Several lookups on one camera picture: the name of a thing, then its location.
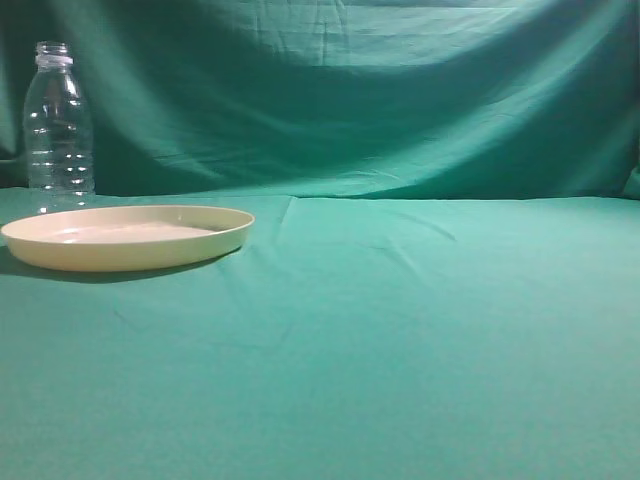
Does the cream plastic plate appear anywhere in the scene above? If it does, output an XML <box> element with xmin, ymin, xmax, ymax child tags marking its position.
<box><xmin>1</xmin><ymin>205</ymin><xmax>255</xmax><ymax>272</ymax></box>

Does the green cloth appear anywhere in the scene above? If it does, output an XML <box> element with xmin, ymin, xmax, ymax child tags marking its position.
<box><xmin>1</xmin><ymin>1</ymin><xmax>639</xmax><ymax>479</ymax></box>

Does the clear plastic bottle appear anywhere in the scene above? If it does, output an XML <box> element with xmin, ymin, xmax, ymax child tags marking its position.
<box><xmin>23</xmin><ymin>41</ymin><xmax>95</xmax><ymax>214</ymax></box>

